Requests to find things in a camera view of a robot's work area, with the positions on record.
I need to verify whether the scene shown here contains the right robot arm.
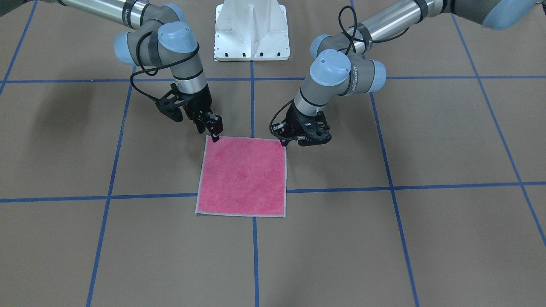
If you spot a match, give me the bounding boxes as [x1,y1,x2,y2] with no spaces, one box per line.
[60,0,224,142]

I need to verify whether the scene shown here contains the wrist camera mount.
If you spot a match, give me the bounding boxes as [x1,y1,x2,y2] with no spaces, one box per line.
[155,83,189,122]
[296,111,333,147]

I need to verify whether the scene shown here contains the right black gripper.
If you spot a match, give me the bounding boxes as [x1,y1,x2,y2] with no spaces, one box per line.
[183,84,224,142]

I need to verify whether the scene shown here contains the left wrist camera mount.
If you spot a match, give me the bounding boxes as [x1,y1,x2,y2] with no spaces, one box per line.
[296,111,333,147]

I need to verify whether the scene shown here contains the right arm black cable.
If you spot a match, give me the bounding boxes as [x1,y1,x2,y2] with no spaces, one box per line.
[130,26,200,103]

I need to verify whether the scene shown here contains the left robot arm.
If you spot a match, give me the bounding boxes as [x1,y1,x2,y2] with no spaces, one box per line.
[269,0,537,147]

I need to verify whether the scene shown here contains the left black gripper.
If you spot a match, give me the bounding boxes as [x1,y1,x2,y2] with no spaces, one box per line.
[271,102,316,147]

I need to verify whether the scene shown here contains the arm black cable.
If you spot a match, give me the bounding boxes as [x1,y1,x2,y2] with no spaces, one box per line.
[130,26,200,103]
[269,5,406,133]

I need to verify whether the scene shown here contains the white central pedestal column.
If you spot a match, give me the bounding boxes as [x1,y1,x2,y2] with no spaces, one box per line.
[213,0,290,61]

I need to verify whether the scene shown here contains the pink towel grey backing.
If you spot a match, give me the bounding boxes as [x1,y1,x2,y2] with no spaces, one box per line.
[195,136,287,217]

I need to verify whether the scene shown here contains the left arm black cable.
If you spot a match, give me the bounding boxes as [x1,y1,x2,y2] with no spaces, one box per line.
[269,5,406,133]

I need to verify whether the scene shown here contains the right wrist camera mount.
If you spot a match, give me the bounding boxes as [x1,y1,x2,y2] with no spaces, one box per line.
[155,83,189,122]

